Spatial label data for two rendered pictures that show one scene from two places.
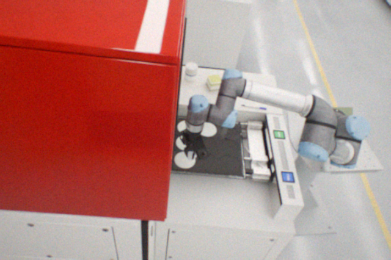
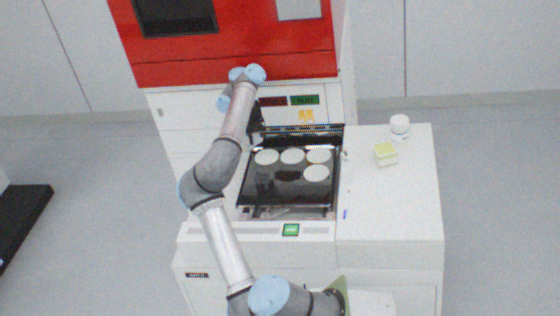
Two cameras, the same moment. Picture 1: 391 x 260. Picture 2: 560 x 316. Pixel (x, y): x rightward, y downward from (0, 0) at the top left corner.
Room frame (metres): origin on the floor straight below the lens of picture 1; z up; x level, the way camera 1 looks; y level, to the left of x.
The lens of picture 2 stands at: (1.57, -1.68, 2.33)
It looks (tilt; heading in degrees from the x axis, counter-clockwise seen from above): 39 degrees down; 109
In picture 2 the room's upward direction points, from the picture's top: 11 degrees counter-clockwise
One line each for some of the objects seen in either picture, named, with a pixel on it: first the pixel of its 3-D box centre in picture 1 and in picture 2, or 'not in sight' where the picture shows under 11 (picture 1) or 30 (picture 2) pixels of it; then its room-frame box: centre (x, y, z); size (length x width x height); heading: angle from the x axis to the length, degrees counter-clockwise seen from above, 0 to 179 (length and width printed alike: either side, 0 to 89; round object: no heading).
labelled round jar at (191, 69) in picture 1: (190, 72); (399, 129); (1.47, 0.06, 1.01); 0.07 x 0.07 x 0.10
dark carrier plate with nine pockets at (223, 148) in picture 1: (206, 144); (289, 173); (1.04, -0.08, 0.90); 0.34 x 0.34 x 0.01; 4
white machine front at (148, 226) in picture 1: (159, 155); (246, 117); (0.83, 0.13, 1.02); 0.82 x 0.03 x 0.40; 4
